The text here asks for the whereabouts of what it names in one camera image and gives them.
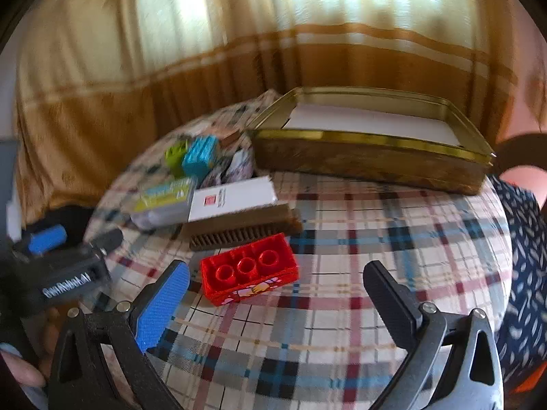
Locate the blue toy brick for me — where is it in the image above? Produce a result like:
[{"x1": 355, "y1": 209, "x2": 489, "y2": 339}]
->
[{"x1": 182, "y1": 134, "x2": 221, "y2": 178}]

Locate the cream and orange curtain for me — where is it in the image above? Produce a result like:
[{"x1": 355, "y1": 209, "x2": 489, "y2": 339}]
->
[{"x1": 13, "y1": 0, "x2": 535, "y2": 206}]

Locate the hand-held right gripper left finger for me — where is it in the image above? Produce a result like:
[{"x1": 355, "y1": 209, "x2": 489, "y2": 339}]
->
[{"x1": 46, "y1": 260, "x2": 191, "y2": 410}]

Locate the brown wicker chair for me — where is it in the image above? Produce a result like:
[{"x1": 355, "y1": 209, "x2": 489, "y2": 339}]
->
[{"x1": 496, "y1": 134, "x2": 547, "y2": 180}]

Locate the white paper sheet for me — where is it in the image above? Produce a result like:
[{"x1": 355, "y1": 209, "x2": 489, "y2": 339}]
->
[{"x1": 282, "y1": 105, "x2": 460, "y2": 146}]

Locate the gold metal tin box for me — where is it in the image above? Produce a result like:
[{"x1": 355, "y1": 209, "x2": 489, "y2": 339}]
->
[{"x1": 245, "y1": 86, "x2": 496, "y2": 197}]

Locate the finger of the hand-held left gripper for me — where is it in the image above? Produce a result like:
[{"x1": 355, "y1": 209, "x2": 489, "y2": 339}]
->
[
  {"x1": 13, "y1": 224, "x2": 69, "y2": 258},
  {"x1": 84, "y1": 228, "x2": 124, "y2": 258}
]

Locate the green toy brick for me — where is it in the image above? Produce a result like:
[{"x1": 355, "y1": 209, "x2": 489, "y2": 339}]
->
[{"x1": 164, "y1": 139, "x2": 191, "y2": 178}]

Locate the clear case with green label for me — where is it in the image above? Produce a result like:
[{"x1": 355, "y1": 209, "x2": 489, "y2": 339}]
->
[{"x1": 130, "y1": 176, "x2": 197, "y2": 229}]

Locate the white cardboard box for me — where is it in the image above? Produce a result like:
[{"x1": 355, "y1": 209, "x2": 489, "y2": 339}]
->
[{"x1": 188, "y1": 175, "x2": 278, "y2": 223}]

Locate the person's left hand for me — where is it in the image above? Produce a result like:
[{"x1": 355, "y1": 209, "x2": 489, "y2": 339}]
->
[{"x1": 0, "y1": 316, "x2": 58, "y2": 390}]

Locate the dark blue patterned cushion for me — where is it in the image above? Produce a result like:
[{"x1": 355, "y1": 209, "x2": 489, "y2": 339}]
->
[{"x1": 487, "y1": 175, "x2": 547, "y2": 389}]

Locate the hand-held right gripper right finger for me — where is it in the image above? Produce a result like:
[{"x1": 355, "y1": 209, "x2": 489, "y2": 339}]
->
[{"x1": 362, "y1": 260, "x2": 503, "y2": 410}]

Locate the brown comb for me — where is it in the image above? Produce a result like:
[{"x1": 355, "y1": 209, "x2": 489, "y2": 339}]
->
[{"x1": 182, "y1": 205, "x2": 304, "y2": 252}]

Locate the red toy brick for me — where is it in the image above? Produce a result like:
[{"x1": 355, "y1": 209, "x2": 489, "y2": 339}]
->
[{"x1": 200, "y1": 233, "x2": 300, "y2": 307}]

